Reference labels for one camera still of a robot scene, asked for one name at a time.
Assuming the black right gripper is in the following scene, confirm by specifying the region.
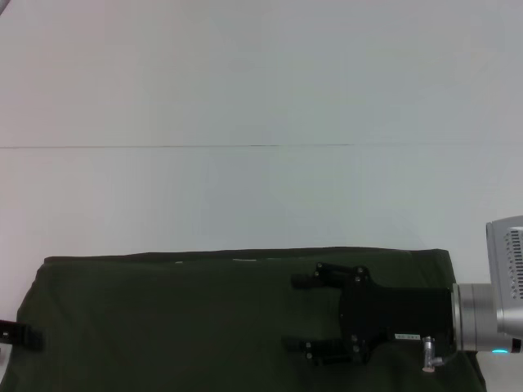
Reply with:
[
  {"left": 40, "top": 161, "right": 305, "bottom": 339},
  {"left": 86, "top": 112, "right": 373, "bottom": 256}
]
[{"left": 280, "top": 261, "right": 455, "bottom": 367}]

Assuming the dark green t-shirt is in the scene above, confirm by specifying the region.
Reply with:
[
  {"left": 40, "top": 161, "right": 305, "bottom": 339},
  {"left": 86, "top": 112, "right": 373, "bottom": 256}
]
[{"left": 0, "top": 246, "right": 487, "bottom": 392}]

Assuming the right wrist cable with connectors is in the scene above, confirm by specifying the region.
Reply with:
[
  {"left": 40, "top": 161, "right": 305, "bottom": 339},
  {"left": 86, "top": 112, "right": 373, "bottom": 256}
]
[{"left": 420, "top": 335, "right": 463, "bottom": 375}]

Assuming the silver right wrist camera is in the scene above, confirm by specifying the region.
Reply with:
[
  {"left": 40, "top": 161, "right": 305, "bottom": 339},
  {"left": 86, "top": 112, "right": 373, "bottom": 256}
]
[{"left": 485, "top": 215, "right": 523, "bottom": 340}]

